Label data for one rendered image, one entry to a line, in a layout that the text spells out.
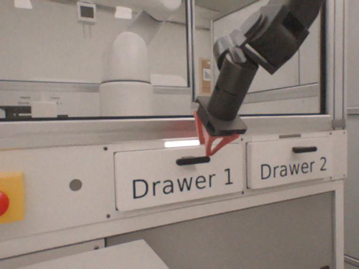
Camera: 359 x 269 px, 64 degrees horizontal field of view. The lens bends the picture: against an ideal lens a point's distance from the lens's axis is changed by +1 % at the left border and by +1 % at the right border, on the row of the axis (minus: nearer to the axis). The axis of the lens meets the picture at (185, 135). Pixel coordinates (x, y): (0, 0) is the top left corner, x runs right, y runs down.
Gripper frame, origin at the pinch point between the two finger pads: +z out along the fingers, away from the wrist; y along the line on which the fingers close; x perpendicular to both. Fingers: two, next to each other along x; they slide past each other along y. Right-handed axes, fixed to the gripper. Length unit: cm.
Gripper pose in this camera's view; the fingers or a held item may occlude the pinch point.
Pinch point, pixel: (206, 147)
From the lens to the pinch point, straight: 58.4
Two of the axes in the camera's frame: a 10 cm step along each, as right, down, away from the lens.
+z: -2.6, 7.5, 6.1
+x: -9.0, 0.4, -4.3
